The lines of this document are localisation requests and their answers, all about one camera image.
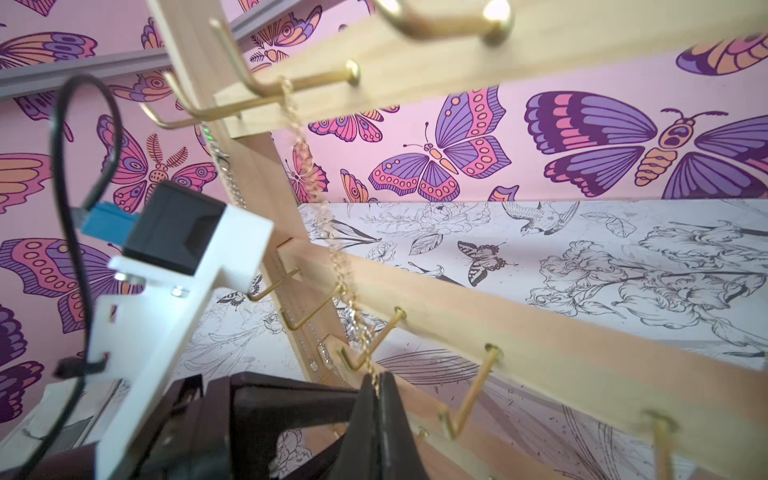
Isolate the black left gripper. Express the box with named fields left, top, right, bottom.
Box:
left=0, top=370, right=361, bottom=480

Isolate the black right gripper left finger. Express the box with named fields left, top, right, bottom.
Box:
left=286, top=374, right=381, bottom=480

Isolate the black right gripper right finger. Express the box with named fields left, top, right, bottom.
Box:
left=377, top=372, right=429, bottom=480

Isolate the silver chain necklace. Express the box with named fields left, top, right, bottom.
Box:
left=200, top=122, right=337, bottom=373

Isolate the gold chain necklace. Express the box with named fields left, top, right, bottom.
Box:
left=277, top=76, right=382, bottom=397

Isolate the wooden jewelry display stand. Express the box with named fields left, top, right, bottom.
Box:
left=139, top=0, right=768, bottom=480

